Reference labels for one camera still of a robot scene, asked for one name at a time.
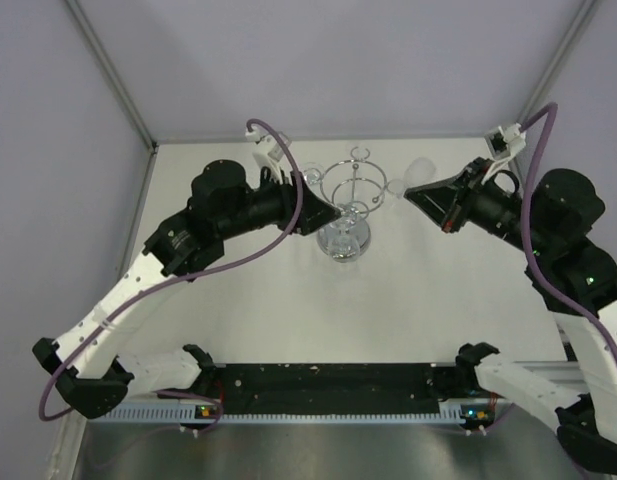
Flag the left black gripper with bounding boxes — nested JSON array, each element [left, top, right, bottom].
[[217, 166, 341, 241]]

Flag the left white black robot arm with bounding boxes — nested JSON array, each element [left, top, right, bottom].
[[32, 160, 340, 419]]

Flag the aluminium frame post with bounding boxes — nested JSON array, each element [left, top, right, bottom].
[[505, 0, 597, 146], [62, 0, 159, 151]]

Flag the chrome wine glass rack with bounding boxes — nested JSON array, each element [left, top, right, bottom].
[[317, 144, 388, 260]]

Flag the clear wine glass on rack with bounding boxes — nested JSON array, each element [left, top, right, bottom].
[[300, 162, 326, 200]]

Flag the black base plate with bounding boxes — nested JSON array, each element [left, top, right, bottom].
[[191, 363, 485, 415]]

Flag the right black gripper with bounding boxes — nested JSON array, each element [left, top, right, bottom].
[[403, 156, 550, 256]]

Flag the clear round wine glass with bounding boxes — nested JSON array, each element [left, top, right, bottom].
[[386, 157, 437, 199]]

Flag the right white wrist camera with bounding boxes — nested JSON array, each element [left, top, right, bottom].
[[484, 123, 527, 172]]

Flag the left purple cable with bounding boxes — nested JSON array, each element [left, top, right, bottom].
[[37, 118, 307, 421]]

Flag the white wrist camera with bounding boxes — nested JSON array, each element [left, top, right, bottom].
[[245, 126, 285, 182], [484, 123, 527, 172]]

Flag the aluminium frame post left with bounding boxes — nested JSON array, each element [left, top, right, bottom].
[[62, 0, 159, 151]]

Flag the aluminium frame post right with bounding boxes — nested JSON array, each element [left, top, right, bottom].
[[505, 0, 597, 146]]

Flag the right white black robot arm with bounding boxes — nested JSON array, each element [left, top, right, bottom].
[[404, 158, 617, 476]]

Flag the grey slotted cable duct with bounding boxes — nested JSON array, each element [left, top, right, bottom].
[[96, 401, 494, 425]]

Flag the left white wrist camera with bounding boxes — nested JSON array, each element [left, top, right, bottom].
[[245, 126, 285, 182]]

